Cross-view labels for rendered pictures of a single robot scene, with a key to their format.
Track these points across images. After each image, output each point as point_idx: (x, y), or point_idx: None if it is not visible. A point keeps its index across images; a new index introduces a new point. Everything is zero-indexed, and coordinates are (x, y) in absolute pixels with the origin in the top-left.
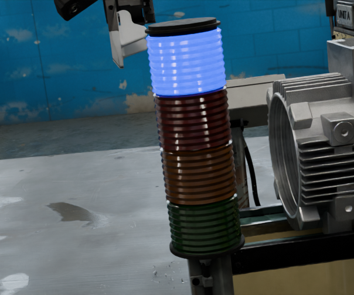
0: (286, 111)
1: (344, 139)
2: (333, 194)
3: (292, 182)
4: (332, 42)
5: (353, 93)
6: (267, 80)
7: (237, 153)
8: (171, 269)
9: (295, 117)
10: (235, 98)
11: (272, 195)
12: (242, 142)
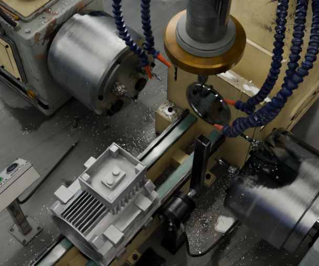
0: (86, 239)
1: (121, 243)
2: (115, 255)
3: (69, 227)
4: (84, 182)
5: (111, 212)
6: (22, 171)
7: (15, 206)
8: None
9: (97, 248)
10: (11, 193)
11: None
12: (16, 201)
